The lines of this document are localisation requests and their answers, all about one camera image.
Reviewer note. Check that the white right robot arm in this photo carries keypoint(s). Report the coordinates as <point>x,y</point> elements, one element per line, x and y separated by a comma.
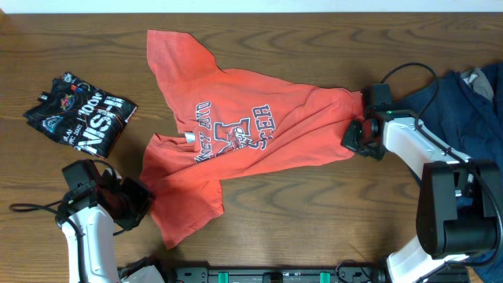
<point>459,211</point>

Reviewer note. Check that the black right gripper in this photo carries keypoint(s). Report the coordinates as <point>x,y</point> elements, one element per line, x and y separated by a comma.
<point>347,141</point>

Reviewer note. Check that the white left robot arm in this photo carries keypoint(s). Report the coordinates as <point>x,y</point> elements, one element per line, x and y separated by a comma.
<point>91,214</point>

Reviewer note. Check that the folded black printed t-shirt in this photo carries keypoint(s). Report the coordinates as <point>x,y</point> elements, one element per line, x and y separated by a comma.
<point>81,115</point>

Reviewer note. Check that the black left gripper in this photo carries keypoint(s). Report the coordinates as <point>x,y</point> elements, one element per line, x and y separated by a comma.
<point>144,196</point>

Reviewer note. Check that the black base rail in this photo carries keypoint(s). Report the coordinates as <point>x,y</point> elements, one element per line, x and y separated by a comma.
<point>345,272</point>

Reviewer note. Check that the orange printed t-shirt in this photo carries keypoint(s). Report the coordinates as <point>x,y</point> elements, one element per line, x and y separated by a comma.
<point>231,123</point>

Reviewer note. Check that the navy blue garment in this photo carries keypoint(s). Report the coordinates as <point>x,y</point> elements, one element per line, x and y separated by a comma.
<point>464,109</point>

